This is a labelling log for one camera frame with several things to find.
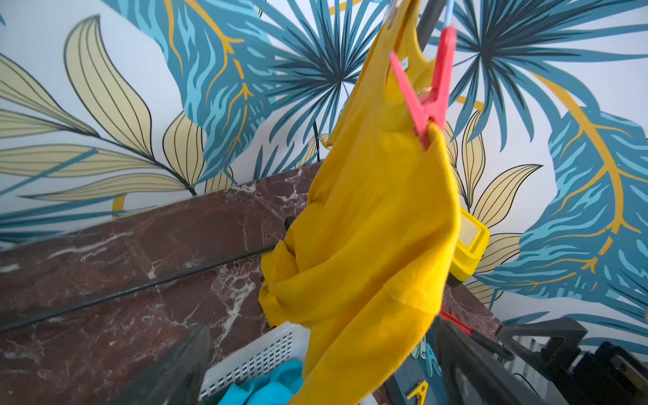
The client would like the pink red clothespin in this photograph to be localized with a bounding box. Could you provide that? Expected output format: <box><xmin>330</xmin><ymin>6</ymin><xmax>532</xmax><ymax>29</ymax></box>
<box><xmin>389</xmin><ymin>25</ymin><xmax>457</xmax><ymax>150</ymax></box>

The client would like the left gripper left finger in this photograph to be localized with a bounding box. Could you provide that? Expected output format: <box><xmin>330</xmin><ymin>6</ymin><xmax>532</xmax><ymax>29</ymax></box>
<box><xmin>109</xmin><ymin>326</ymin><xmax>210</xmax><ymax>404</ymax></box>

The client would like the grey perforated plastic basket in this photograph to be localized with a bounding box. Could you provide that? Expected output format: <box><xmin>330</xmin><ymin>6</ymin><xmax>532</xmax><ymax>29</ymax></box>
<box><xmin>198</xmin><ymin>322</ymin><xmax>311</xmax><ymax>402</ymax></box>

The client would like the turquoise printed t-shirt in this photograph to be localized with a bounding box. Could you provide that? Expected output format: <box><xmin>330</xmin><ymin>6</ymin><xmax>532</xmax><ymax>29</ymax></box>
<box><xmin>219</xmin><ymin>359</ymin><xmax>304</xmax><ymax>405</ymax></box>

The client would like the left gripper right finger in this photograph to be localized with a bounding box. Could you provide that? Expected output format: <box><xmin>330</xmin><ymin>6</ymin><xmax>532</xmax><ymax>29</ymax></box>
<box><xmin>435</xmin><ymin>317</ymin><xmax>545</xmax><ymax>404</ymax></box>

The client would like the black clothes rack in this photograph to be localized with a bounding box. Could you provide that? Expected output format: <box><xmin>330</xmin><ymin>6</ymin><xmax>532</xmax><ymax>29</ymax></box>
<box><xmin>0</xmin><ymin>0</ymin><xmax>449</xmax><ymax>335</ymax></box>

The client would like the dark teal plastic tray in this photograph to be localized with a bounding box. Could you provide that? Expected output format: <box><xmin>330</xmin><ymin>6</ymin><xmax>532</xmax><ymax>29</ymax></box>
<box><xmin>385</xmin><ymin>332</ymin><xmax>450</xmax><ymax>404</ymax></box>

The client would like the pale blue wire hanger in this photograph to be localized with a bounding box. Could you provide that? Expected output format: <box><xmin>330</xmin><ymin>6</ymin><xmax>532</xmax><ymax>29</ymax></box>
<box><xmin>444</xmin><ymin>0</ymin><xmax>455</xmax><ymax>28</ymax></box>

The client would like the yellow t-shirt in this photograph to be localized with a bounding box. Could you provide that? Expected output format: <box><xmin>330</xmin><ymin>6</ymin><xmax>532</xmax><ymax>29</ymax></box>
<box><xmin>259</xmin><ymin>1</ymin><xmax>461</xmax><ymax>404</ymax></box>

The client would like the yellow clothespin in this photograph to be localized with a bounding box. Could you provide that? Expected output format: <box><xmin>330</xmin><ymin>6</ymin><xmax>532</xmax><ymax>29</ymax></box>
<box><xmin>407</xmin><ymin>381</ymin><xmax>430</xmax><ymax>405</ymax></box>

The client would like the yellow black toolbox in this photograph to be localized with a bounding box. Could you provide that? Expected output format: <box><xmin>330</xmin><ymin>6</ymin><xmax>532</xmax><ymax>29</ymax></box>
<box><xmin>447</xmin><ymin>208</ymin><xmax>490</xmax><ymax>288</ymax></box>

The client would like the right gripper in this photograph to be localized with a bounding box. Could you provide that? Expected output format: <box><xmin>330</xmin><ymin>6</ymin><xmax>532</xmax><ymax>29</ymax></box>
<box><xmin>496</xmin><ymin>317</ymin><xmax>647</xmax><ymax>404</ymax></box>

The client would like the teal clothespin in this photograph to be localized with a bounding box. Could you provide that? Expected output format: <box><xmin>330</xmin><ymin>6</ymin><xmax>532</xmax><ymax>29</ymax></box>
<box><xmin>412</xmin><ymin>337</ymin><xmax>442</xmax><ymax>377</ymax></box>

